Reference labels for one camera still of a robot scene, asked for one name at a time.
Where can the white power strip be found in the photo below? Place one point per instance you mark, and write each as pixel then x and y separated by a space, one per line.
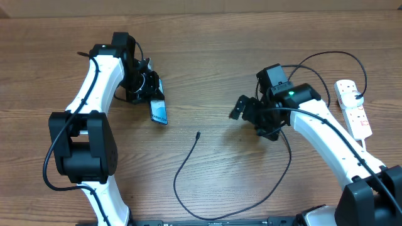
pixel 355 118

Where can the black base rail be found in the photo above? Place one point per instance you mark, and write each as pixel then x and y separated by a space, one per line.
pixel 270 221

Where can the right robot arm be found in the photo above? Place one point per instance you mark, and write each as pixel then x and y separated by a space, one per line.
pixel 371 192

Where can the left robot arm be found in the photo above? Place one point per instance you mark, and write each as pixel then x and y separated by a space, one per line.
pixel 83 154

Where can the white USB charger plug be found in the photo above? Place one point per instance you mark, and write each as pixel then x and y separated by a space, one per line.
pixel 350 100

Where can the Samsung Galaxy smartphone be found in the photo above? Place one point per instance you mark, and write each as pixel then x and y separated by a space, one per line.
pixel 158 106

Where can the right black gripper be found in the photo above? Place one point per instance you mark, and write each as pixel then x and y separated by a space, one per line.
pixel 271 132

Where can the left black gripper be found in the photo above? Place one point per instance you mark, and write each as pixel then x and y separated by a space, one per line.
pixel 152 92

